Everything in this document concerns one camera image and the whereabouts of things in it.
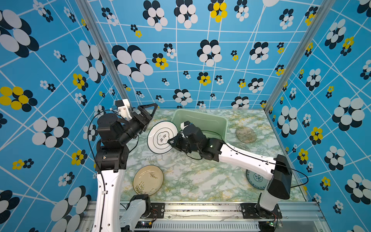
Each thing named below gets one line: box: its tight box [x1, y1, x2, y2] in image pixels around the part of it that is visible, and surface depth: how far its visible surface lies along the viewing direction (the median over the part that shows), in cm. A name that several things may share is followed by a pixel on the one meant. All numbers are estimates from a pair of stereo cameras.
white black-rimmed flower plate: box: [146, 120, 179, 155], surface depth 74 cm
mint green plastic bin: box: [171, 108, 229, 143], surface depth 95 cm
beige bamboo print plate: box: [132, 164, 165, 197], surface depth 84 cm
